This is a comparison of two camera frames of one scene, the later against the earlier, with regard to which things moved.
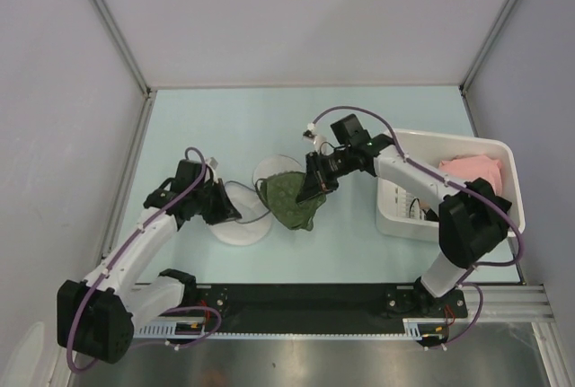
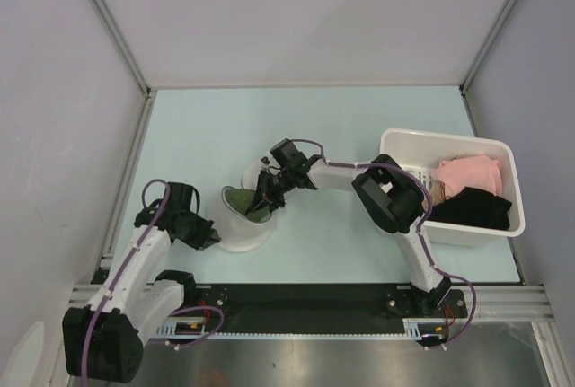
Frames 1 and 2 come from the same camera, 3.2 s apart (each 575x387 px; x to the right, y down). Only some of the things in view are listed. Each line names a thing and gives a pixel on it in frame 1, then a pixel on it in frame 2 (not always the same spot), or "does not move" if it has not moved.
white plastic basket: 413,214 does not move
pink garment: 471,167 does not move
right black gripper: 316,180 to 260,197
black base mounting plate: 259,307 does not move
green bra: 279,194 to 241,199
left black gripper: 225,211 to 207,235
